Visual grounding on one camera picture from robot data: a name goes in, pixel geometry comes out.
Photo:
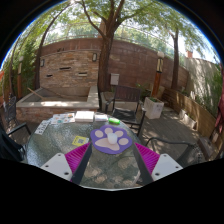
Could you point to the slim tree trunk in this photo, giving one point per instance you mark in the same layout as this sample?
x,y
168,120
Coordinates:
x,y
38,70
175,63

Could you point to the stone water basin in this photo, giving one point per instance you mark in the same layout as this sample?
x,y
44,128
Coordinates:
x,y
56,104

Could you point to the purple paw-shaped mouse pad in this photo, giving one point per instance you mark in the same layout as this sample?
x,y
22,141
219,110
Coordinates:
x,y
100,146

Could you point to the small white packet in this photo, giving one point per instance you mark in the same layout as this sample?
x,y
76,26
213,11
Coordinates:
x,y
101,117

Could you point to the white flat booklet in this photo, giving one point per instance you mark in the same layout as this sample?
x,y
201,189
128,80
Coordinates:
x,y
84,116

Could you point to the white planter box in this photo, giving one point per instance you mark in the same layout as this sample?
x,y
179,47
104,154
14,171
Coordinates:
x,y
153,108

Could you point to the black wall lamp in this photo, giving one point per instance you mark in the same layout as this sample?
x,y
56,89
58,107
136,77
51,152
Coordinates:
x,y
94,57
42,62

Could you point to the large tree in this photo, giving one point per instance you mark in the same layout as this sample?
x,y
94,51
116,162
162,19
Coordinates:
x,y
105,60

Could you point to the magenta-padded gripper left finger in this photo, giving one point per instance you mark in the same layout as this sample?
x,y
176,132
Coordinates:
x,y
59,163

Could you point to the dark wooden slatted chair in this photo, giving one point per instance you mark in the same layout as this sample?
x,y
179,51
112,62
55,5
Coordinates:
x,y
126,93

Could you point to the black metal armchair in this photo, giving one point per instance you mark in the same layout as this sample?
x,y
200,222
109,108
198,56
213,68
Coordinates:
x,y
186,156
10,145

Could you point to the wooden lamp post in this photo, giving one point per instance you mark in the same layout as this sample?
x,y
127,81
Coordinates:
x,y
157,78
19,80

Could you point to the black mesh chair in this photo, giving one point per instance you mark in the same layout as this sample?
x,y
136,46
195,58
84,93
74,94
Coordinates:
x,y
11,110

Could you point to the grey electrical box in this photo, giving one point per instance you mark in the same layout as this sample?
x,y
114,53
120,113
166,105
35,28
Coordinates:
x,y
114,79

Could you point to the yellow card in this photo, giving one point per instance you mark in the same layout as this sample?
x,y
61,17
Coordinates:
x,y
80,140

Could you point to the white number sign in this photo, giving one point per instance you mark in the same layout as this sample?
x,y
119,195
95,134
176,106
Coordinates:
x,y
42,127

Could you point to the small green object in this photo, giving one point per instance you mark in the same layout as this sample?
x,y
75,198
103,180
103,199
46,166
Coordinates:
x,y
114,121

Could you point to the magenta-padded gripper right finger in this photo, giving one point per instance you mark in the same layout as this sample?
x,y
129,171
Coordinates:
x,y
164,164

